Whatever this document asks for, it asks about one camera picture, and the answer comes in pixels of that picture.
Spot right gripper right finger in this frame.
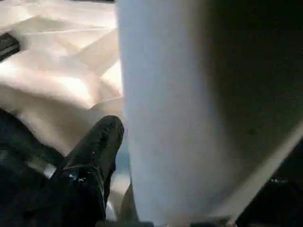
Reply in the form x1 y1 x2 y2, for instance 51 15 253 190
236 151 303 227

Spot black work mat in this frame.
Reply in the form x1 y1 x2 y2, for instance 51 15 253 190
0 0 303 190

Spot white plastic table top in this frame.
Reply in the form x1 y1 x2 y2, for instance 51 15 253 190
0 0 303 227

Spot white plastic table leg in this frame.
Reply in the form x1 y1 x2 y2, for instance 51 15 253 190
116 0 240 225

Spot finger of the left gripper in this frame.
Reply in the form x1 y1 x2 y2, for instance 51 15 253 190
0 33 20 62

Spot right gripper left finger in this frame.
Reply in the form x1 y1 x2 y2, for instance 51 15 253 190
14 115 125 227

